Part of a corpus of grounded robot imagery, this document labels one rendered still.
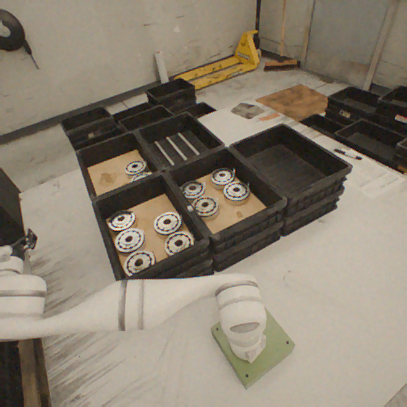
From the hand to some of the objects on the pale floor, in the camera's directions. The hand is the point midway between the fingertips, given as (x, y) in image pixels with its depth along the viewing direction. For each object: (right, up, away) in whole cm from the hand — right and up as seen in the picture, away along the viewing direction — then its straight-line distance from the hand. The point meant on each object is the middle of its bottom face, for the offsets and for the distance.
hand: (15, 235), depth 94 cm
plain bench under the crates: (+82, -41, +76) cm, 119 cm away
